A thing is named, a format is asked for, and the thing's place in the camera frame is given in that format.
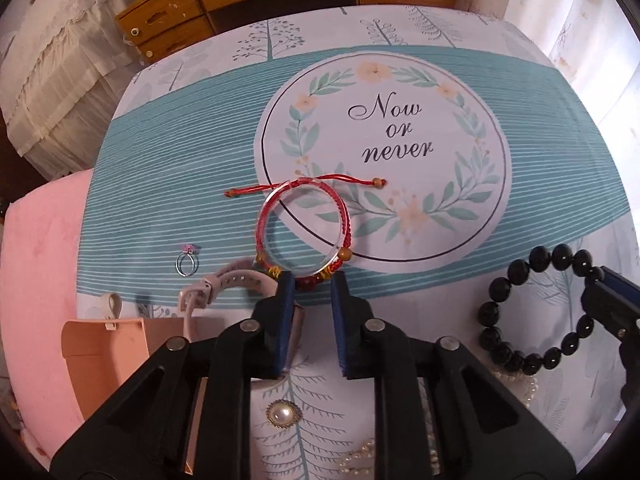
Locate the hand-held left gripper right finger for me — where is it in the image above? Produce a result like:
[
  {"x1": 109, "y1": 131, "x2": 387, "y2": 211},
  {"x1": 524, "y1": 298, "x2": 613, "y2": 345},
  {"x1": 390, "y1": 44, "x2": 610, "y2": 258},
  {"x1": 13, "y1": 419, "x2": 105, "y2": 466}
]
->
[{"x1": 330, "y1": 271, "x2": 577, "y2": 480}]

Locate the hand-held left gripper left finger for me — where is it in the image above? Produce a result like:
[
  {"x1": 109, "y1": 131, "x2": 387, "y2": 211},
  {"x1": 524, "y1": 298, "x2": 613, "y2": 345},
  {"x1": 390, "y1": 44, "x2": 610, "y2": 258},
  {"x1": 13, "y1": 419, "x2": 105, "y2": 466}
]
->
[{"x1": 50, "y1": 271, "x2": 297, "y2": 480}]

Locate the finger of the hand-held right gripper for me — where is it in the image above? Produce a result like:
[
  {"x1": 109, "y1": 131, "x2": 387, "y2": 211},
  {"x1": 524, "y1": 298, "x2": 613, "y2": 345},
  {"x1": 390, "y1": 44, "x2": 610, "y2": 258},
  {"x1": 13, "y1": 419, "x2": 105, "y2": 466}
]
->
[
  {"x1": 580, "y1": 266, "x2": 640, "y2": 344},
  {"x1": 618, "y1": 335, "x2": 640, "y2": 413}
]

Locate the red braided cord bracelet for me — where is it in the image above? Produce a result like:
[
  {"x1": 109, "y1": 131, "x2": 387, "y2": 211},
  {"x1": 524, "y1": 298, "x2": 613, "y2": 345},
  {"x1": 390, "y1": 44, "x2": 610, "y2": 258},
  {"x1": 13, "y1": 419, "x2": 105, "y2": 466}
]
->
[{"x1": 224, "y1": 174, "x2": 387, "y2": 287}]

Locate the black bead bracelet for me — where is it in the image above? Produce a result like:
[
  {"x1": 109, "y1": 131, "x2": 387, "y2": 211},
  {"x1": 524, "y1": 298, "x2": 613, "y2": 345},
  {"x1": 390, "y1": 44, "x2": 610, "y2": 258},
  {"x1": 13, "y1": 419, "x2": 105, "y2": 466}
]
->
[{"x1": 477, "y1": 243, "x2": 606, "y2": 376}]

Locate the pink jewelry box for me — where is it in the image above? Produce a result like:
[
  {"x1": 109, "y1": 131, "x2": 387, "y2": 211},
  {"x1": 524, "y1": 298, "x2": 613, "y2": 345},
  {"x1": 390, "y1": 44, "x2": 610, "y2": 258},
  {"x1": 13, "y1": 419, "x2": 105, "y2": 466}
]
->
[{"x1": 61, "y1": 292, "x2": 202, "y2": 480}]

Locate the gold rimmed pearl brooch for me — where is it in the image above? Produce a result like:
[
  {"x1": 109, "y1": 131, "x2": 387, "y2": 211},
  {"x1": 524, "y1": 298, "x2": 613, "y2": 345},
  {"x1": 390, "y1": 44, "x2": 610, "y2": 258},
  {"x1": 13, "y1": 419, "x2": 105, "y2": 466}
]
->
[{"x1": 265, "y1": 398, "x2": 304, "y2": 430}]

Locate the pink blanket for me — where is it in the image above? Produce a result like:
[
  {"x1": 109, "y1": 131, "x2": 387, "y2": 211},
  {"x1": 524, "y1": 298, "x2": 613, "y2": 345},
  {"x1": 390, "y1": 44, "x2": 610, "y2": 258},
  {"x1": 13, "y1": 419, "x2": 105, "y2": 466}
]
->
[{"x1": 0, "y1": 167, "x2": 102, "y2": 461}]

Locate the white curtain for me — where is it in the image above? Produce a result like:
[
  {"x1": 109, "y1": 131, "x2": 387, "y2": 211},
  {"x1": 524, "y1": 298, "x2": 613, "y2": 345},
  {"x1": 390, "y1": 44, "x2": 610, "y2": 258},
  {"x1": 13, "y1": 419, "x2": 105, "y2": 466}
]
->
[{"x1": 500, "y1": 0, "x2": 640, "y2": 201}]

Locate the wooden desk with drawers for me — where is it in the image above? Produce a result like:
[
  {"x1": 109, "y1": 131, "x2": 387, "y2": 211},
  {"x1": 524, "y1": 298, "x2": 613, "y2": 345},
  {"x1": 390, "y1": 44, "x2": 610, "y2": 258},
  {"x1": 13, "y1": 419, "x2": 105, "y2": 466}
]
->
[{"x1": 116, "y1": 0, "x2": 462, "y2": 64}]

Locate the lace covered furniture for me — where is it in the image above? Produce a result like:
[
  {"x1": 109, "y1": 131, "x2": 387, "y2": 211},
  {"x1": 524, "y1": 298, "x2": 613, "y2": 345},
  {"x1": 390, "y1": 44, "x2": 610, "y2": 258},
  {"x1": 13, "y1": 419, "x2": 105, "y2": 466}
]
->
[{"x1": 0, "y1": 0, "x2": 147, "y2": 182}]

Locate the beige strap wristwatch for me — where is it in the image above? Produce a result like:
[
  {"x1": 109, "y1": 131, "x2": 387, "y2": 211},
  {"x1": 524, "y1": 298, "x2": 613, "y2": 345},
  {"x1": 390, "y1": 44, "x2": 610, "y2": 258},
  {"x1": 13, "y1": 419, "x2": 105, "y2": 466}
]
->
[{"x1": 178, "y1": 257, "x2": 307, "y2": 361}]

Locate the silver ring with pink stone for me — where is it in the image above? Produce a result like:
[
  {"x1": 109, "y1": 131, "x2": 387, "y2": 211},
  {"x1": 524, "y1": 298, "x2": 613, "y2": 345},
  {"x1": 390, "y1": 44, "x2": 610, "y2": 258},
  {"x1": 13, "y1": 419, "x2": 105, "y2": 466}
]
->
[{"x1": 175, "y1": 243, "x2": 202, "y2": 278}]

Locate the small pearl chain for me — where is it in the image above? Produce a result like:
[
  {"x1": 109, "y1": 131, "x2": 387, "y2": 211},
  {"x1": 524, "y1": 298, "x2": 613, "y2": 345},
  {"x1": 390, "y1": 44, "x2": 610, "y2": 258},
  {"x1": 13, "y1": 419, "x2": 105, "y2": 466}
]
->
[{"x1": 339, "y1": 437, "x2": 444, "y2": 477}]

